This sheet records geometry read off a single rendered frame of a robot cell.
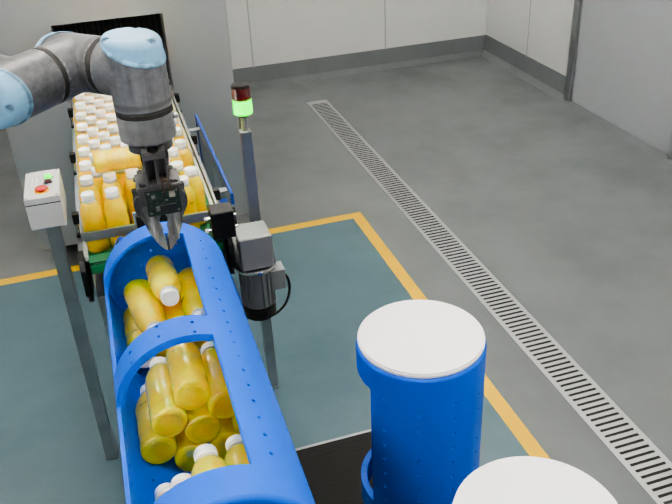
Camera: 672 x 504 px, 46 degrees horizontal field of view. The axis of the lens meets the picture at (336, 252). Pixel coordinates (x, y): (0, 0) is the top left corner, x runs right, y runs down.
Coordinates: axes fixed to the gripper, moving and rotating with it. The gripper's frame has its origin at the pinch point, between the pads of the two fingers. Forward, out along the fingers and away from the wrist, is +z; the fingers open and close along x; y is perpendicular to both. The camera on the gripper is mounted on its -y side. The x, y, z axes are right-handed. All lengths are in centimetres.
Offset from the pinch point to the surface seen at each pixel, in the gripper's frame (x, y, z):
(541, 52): 320, -412, 116
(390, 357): 41, 1, 36
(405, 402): 42, 8, 43
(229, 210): 22, -85, 39
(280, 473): 8.8, 41.4, 19.6
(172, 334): -2.2, 5.1, 16.3
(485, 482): 44, 39, 36
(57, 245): -29, -103, 49
